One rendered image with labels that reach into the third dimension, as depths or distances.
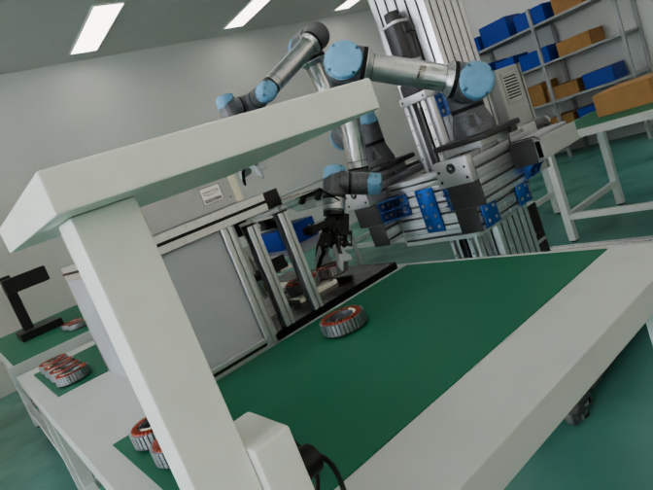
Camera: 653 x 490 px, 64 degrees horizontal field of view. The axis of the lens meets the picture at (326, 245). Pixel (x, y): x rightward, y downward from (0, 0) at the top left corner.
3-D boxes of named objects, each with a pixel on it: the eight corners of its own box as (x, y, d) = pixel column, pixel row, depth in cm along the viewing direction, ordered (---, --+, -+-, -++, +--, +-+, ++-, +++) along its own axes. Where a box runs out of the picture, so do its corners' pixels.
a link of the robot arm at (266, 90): (345, 29, 213) (274, 108, 194) (330, 40, 222) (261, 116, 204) (326, 6, 209) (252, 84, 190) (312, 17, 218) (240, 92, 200)
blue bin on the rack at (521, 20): (533, 28, 723) (530, 13, 719) (563, 15, 688) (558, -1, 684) (517, 33, 700) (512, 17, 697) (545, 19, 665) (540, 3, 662)
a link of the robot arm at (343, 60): (486, 70, 176) (326, 45, 174) (501, 61, 161) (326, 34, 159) (480, 107, 178) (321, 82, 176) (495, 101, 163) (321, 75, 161)
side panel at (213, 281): (273, 342, 136) (225, 227, 131) (279, 343, 133) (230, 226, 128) (177, 401, 120) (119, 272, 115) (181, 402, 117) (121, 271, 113)
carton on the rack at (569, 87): (564, 95, 726) (561, 84, 724) (594, 86, 692) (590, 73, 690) (549, 102, 704) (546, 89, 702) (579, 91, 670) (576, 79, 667)
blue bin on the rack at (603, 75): (599, 84, 687) (595, 69, 684) (628, 74, 658) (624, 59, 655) (585, 89, 662) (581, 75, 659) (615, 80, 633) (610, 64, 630)
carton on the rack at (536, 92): (538, 104, 758) (532, 86, 754) (562, 96, 728) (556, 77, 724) (523, 111, 737) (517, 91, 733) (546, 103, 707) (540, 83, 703)
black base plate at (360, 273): (290, 276, 214) (288, 271, 214) (397, 267, 162) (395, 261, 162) (188, 330, 187) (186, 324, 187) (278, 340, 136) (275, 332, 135)
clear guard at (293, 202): (298, 211, 180) (292, 194, 179) (340, 200, 160) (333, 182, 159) (217, 247, 161) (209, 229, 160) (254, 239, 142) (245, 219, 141)
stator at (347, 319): (330, 343, 118) (325, 329, 118) (319, 332, 129) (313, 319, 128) (374, 323, 121) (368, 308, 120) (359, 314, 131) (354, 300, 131)
